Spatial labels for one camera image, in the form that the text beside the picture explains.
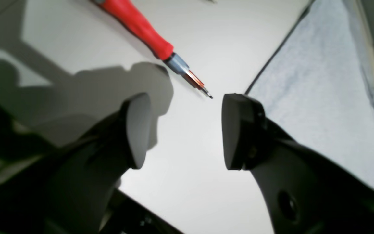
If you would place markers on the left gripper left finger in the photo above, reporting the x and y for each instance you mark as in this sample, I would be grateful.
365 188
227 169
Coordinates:
68 191

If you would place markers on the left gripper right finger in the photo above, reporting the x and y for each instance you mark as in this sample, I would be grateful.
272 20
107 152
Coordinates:
304 192

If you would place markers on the grey T-shirt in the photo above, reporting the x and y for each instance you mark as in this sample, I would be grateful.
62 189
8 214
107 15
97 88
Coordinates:
319 85

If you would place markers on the red-handled screwdriver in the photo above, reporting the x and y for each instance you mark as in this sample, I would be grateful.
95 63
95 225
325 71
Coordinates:
137 24

